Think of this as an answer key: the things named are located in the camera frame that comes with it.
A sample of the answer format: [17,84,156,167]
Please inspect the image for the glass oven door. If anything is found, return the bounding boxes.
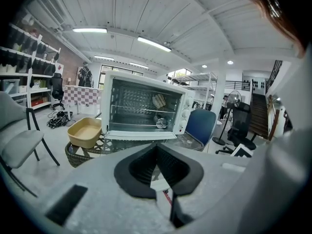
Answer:
[103,130,177,141]

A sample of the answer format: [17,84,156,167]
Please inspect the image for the row of black caps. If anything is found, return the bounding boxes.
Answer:
[0,30,60,75]

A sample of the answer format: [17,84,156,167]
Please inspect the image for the pile of black cables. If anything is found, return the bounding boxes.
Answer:
[46,110,76,129]

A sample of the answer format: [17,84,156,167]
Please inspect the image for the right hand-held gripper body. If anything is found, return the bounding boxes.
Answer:
[246,46,312,230]

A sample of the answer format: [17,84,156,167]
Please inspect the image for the wicker table with glass top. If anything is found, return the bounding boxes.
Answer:
[64,130,205,169]

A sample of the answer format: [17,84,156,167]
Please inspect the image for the blue chair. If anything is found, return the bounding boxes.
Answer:
[185,108,217,153]

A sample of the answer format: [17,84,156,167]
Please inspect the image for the grey upholstered chair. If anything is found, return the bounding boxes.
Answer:
[0,91,60,198]

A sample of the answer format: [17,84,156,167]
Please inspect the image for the white metal rack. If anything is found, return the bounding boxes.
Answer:
[170,72,217,107]

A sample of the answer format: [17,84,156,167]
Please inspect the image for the yellow plastic tray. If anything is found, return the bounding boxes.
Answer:
[67,117,102,149]

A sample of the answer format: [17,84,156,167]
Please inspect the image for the black office chair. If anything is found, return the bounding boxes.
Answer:
[49,72,66,111]
[215,102,258,156]

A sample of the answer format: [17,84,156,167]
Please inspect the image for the dark staircase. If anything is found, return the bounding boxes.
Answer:
[248,59,283,141]

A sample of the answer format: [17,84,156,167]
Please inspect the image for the pink checkered table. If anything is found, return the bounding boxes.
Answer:
[62,84,100,114]

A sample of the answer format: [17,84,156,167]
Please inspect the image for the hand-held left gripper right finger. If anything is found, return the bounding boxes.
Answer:
[157,143,252,234]

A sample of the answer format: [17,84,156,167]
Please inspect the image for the black standing fan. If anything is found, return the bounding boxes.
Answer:
[212,90,243,146]

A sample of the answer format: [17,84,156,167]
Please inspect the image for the white air conditioner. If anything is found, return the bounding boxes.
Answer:
[26,0,66,30]

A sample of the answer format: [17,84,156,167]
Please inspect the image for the white oven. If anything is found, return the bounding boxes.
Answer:
[100,70,195,141]

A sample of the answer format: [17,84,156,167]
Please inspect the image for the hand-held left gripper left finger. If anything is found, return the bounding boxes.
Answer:
[26,143,175,234]

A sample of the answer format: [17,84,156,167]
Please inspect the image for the white shelf unit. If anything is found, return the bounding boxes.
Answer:
[0,23,61,111]

